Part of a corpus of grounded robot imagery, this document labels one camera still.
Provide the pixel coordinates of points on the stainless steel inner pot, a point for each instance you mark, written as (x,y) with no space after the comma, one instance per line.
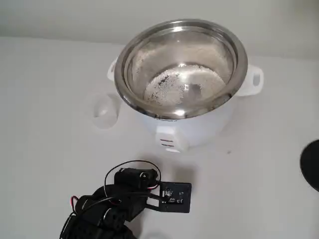
(149,62)

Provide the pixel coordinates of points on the white uncooked rice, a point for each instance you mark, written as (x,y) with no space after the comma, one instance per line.
(169,87)

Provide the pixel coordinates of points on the translucent plastic measuring cup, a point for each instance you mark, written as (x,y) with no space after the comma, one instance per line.
(104,119)

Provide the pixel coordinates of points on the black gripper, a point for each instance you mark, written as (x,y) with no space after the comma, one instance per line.
(135,175)

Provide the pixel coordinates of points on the black round object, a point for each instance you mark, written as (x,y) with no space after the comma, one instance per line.
(311,166)

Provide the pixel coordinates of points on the black camera mount with board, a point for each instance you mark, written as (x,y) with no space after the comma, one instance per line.
(182,204)

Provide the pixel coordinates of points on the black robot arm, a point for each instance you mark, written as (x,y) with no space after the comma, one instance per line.
(94,219)

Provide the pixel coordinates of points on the white rice cooker housing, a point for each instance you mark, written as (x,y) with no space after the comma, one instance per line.
(199,129)

